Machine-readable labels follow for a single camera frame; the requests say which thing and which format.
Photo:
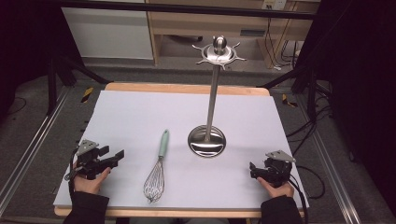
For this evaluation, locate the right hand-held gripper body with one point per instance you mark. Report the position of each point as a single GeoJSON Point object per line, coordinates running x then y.
{"type": "Point", "coordinates": [277, 169]}

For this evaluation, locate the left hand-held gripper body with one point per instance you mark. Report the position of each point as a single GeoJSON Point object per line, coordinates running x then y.
{"type": "Point", "coordinates": [90, 161]}

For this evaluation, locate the person's right hand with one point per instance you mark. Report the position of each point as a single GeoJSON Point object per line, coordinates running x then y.
{"type": "Point", "coordinates": [278, 190]}

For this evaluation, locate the person's left hand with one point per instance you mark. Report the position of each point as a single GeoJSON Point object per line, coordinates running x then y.
{"type": "Point", "coordinates": [88, 183]}

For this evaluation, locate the yellow black striped tape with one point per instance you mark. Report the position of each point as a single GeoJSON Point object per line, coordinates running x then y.
{"type": "Point", "coordinates": [288, 101]}
{"type": "Point", "coordinates": [87, 94]}

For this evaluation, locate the white table mat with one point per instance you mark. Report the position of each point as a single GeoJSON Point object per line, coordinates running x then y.
{"type": "Point", "coordinates": [186, 186]}

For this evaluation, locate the steel utensil stand with hooks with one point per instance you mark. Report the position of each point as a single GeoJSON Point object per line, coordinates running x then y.
{"type": "Point", "coordinates": [211, 109]}

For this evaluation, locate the black metal stand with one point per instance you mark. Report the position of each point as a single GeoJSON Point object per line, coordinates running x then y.
{"type": "Point", "coordinates": [53, 84]}
{"type": "Point", "coordinates": [308, 87]}

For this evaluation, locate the black curtain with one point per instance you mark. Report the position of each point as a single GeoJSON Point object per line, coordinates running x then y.
{"type": "Point", "coordinates": [364, 93]}
{"type": "Point", "coordinates": [25, 46]}

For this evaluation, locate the white cabinet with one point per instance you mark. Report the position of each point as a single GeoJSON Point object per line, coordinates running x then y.
{"type": "Point", "coordinates": [106, 34]}

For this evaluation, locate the wooden desk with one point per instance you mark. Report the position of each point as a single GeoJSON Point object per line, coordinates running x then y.
{"type": "Point", "coordinates": [211, 23]}

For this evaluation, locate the metal floor rail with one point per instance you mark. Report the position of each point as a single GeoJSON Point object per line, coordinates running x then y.
{"type": "Point", "coordinates": [330, 174]}
{"type": "Point", "coordinates": [31, 146]}

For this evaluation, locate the black horizontal frame bar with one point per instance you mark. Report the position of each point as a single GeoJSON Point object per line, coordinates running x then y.
{"type": "Point", "coordinates": [186, 8]}

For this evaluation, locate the white wall socket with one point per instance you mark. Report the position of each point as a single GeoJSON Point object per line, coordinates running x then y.
{"type": "Point", "coordinates": [274, 4]}

